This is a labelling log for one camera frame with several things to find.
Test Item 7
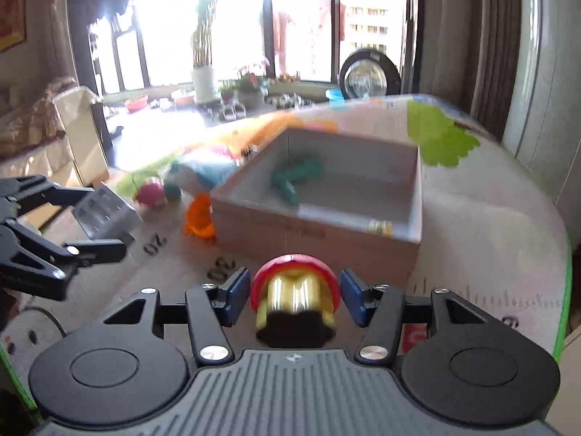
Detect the orange plastic toy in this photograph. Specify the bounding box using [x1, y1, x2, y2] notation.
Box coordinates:
[182, 193, 215, 241]

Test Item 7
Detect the flowering potted plant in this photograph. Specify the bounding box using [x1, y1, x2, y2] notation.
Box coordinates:
[233, 60, 271, 110]

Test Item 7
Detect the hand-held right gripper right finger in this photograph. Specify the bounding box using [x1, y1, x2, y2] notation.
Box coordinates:
[340, 269, 496, 367]

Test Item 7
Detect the chair with cream cover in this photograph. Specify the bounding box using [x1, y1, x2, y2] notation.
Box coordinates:
[51, 85, 111, 188]

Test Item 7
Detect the hanging orange garment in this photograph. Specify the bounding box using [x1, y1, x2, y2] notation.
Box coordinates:
[317, 2, 347, 43]
[271, 9, 295, 68]

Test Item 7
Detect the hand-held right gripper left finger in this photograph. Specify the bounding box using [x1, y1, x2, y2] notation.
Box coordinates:
[103, 268, 252, 367]

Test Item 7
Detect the green plastic toy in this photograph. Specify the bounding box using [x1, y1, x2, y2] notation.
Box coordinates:
[271, 156, 324, 206]

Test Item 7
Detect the cardboard box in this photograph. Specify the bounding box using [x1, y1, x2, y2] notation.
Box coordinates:
[210, 126, 424, 283]

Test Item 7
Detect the red gold black toy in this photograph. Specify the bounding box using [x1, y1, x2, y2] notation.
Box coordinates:
[251, 253, 341, 350]

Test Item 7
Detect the pink round toy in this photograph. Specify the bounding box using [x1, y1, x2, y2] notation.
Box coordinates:
[134, 177, 165, 210]

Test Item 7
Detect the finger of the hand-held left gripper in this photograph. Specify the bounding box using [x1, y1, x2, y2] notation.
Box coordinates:
[0, 220, 129, 302]
[0, 175, 96, 219]

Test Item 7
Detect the framed wall picture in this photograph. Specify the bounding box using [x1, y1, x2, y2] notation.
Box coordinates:
[0, 0, 27, 53]

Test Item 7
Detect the pale grey curtain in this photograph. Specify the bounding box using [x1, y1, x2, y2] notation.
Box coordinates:
[501, 0, 581, 221]

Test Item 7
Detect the tall plant in white pot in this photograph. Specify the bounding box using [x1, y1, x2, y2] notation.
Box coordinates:
[188, 0, 221, 103]

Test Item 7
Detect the brown curtain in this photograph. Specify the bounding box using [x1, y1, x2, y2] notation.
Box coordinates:
[420, 0, 524, 142]

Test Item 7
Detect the blue white soft toy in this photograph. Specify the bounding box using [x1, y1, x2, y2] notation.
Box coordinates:
[164, 145, 240, 190]

